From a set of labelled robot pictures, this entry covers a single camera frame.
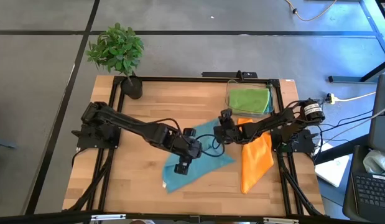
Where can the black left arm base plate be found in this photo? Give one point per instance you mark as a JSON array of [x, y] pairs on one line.
[[83, 143]]

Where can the pale crumpled cloth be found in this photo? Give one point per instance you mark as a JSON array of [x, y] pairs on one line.
[[377, 161]]

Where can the green microfiber towel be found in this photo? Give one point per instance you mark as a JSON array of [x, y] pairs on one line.
[[248, 101]]

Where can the green artificial plant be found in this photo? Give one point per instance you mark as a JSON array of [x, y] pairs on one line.
[[117, 49]]

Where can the black aluminium table frame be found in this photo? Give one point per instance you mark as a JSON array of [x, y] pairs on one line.
[[179, 79]]

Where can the orange microfiber towel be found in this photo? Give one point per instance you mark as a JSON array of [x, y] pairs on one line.
[[257, 161]]

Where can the black overhead crossbeam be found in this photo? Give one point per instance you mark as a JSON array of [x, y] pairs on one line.
[[39, 217]]

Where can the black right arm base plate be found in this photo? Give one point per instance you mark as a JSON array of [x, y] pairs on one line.
[[307, 146]]

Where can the white flat box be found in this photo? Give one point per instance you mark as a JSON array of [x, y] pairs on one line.
[[333, 171]]

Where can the black plant pot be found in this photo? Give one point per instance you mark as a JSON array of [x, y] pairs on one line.
[[133, 90]]

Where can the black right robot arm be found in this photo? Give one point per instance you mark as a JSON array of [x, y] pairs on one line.
[[273, 124]]

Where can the small grey crossbeam clamp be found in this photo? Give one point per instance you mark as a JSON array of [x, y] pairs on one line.
[[194, 218]]

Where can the black bar behind table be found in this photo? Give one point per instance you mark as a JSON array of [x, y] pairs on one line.
[[217, 74]]

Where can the light blue microfiber towel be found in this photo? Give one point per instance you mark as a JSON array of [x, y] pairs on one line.
[[204, 171]]

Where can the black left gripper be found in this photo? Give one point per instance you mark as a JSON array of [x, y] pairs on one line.
[[189, 149]]

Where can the yellow white power plug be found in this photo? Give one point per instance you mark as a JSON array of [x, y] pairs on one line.
[[332, 98]]

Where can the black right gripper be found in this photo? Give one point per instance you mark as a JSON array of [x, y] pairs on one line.
[[229, 132]]

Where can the grey flat monitor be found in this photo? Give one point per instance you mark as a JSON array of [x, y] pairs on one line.
[[382, 124]]

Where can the clear plastic bin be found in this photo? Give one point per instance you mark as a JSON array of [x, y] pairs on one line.
[[232, 83]]

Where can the dark grey floor object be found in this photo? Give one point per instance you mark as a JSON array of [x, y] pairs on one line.
[[5, 144]]

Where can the black desk frame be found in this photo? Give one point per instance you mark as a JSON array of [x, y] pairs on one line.
[[344, 79]]

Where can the silver metal bracket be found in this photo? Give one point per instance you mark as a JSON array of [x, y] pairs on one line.
[[108, 217], [280, 221]]

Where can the black laptop keyboard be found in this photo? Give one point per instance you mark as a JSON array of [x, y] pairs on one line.
[[372, 189]]

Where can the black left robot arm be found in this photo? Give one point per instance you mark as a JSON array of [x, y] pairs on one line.
[[133, 124]]

